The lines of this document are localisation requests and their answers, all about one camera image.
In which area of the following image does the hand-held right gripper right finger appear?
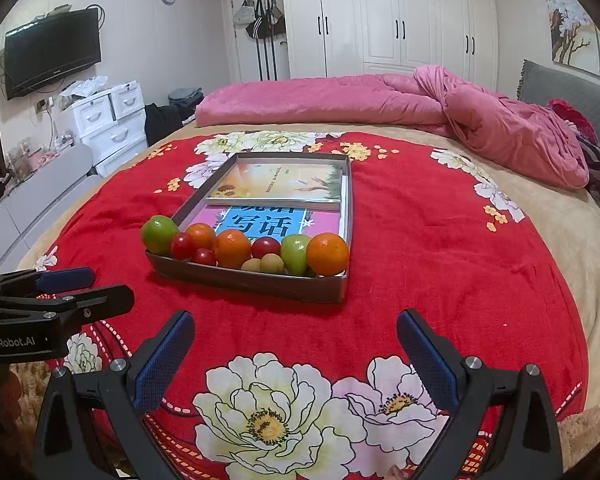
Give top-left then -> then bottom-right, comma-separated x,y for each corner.
396,308 -> 565,480

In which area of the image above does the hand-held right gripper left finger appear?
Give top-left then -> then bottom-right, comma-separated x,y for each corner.
32,309 -> 197,480

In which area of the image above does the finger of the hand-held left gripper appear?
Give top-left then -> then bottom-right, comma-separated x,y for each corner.
0,285 -> 135,333
0,267 -> 95,298

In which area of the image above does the green apple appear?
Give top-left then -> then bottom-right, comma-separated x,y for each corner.
280,234 -> 313,276
140,215 -> 181,256

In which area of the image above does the orange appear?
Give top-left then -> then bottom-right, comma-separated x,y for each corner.
185,222 -> 217,252
306,232 -> 351,277
213,229 -> 252,269

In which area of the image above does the metal tray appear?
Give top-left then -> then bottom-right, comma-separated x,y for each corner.
145,152 -> 353,305

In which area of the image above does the red floral blanket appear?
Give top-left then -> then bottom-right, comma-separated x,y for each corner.
32,130 -> 591,480

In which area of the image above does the grey low cabinet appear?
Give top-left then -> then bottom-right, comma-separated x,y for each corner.
0,144 -> 101,276

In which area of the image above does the white drawer cabinet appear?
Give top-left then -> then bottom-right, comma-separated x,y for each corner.
60,80 -> 148,166

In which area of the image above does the pink book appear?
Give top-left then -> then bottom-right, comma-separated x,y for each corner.
187,204 -> 342,241

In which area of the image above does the beige fluffy rug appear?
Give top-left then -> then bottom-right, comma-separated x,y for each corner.
555,405 -> 600,480

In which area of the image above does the beige bed sheet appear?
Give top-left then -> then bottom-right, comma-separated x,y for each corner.
17,122 -> 600,441

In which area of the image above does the white plastic bag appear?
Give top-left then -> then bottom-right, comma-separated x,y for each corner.
60,76 -> 110,98

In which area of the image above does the sunflower cover book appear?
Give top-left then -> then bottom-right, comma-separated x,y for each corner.
206,162 -> 343,211

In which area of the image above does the grey bin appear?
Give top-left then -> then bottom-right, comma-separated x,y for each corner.
167,87 -> 204,108

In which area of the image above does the white door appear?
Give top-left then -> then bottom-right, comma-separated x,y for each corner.
227,0 -> 291,83

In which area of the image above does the pink quilt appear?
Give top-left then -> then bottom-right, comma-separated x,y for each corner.
195,65 -> 591,190

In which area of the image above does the red pillow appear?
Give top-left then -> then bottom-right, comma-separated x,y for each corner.
547,99 -> 600,146

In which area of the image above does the grey headboard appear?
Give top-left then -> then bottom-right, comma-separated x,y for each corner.
517,59 -> 600,171

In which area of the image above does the black striped hanging bag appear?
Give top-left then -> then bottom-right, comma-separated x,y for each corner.
245,0 -> 273,41

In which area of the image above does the grey hanging bag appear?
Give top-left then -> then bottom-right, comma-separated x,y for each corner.
232,0 -> 257,26

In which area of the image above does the brown hanging bag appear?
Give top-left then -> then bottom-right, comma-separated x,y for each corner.
269,0 -> 287,36

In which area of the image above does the white wardrobe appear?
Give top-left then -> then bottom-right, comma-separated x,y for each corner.
279,0 -> 501,93

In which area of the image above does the black wall television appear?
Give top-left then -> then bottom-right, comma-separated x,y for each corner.
4,7 -> 102,101

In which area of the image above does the floral wall painting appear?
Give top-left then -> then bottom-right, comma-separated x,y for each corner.
540,0 -> 600,81

